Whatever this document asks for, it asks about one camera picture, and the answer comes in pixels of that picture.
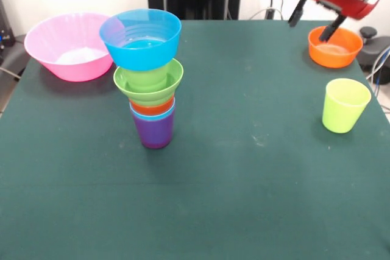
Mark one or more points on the yellow-green cup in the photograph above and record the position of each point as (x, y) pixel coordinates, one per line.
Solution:
(341, 117)

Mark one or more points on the blue bowl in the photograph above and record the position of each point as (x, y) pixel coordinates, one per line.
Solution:
(140, 57)

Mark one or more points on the green bowl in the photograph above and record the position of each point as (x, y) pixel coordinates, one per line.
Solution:
(149, 95)

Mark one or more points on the orange cup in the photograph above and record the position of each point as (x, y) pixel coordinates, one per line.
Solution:
(149, 109)

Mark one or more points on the blue cup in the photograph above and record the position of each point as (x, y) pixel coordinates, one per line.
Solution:
(152, 117)

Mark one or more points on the purple cup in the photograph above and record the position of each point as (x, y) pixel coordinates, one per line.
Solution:
(153, 132)

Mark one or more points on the orange bowl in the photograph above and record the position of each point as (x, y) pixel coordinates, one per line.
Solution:
(333, 59)

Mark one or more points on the black plug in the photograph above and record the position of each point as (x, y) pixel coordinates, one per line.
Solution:
(270, 13)

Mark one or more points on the black office chair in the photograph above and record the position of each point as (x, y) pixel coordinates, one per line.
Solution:
(374, 50)

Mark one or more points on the dark green table cloth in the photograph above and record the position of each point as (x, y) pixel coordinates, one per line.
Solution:
(195, 196)

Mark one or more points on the large pink bowl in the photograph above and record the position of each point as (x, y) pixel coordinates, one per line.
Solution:
(45, 47)

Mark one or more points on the black device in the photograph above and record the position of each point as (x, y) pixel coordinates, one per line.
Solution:
(6, 37)

